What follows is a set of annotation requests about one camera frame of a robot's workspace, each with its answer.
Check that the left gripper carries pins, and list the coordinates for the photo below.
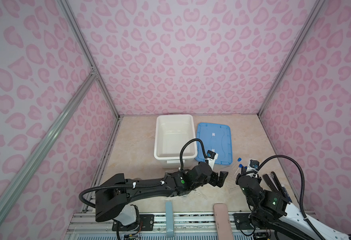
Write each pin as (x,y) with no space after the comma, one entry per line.
(215,181)

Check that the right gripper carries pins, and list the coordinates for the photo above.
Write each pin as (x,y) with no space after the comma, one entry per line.
(239,176)

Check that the white plastic bin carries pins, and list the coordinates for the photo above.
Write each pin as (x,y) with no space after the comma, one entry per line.
(172,133)

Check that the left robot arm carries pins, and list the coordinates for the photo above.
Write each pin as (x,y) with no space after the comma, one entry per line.
(118,192)

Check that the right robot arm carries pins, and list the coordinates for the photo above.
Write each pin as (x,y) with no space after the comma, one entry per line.
(270,210)

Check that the blue plastic lid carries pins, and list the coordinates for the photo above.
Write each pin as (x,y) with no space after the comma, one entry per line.
(216,138)

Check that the pink clamp bar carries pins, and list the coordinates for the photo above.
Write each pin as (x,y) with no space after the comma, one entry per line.
(222,222)

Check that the light blue clamp bar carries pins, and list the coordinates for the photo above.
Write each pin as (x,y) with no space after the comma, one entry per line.
(170,232)

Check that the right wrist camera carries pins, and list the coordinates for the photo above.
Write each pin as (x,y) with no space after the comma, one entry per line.
(252,169)

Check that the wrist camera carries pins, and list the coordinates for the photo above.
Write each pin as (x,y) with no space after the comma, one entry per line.
(252,169)
(210,158)

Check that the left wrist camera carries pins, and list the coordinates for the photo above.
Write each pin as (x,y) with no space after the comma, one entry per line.
(210,158)

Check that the aluminium mounting rail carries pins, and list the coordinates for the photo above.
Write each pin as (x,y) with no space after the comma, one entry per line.
(187,226)

